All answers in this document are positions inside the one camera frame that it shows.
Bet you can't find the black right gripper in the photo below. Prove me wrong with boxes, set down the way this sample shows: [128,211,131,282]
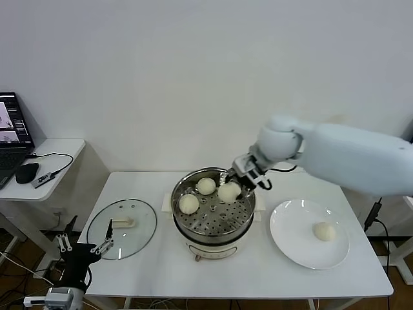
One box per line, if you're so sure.
[225,153,268,198]

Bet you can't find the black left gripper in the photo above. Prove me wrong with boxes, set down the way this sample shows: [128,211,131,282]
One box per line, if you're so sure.
[56,215,114,287]

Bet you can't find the white steamed baozi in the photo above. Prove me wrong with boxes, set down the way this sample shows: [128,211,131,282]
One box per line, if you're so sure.
[179,194,200,214]
[217,181,242,203]
[196,177,216,196]
[312,222,336,242]

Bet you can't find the glass lid with cream handle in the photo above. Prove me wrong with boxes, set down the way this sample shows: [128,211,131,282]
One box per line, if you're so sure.
[86,199,158,262]

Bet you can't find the perforated steel steamer basket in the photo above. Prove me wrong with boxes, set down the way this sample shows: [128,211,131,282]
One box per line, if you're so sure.
[170,167,257,238]

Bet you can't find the small black stickered device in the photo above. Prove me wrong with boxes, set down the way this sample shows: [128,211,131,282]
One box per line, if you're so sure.
[33,173,54,190]

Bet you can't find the white round plate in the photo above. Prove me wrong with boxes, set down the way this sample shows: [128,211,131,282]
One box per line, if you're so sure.
[269,199,350,271]

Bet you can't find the cream electric cooker pot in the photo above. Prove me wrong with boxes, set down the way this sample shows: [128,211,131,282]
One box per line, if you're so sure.
[161,192,266,263]

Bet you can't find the white rounded side table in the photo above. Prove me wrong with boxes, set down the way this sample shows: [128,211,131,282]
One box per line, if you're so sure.
[0,139,87,269]

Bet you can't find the black computer mouse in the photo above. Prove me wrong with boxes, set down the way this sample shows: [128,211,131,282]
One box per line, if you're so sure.
[15,163,41,185]

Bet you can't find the open black laptop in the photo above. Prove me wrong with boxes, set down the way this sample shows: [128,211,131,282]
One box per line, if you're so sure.
[0,92,36,191]

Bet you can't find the white labelled side table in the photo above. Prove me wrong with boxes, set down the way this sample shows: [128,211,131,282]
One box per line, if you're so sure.
[380,193,413,285]

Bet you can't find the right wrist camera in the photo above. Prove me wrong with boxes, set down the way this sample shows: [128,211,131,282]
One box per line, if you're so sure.
[250,174,274,192]

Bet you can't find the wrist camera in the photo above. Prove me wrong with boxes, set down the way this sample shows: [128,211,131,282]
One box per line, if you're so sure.
[250,174,274,192]
[23,296,48,307]

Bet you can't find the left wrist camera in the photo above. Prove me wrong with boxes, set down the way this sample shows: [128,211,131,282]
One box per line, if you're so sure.
[23,296,48,307]

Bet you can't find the thin black device cable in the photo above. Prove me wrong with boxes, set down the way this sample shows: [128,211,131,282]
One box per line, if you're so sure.
[26,152,75,178]

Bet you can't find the black cable with adapter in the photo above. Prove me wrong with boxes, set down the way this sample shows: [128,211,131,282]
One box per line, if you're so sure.
[363,197,390,271]

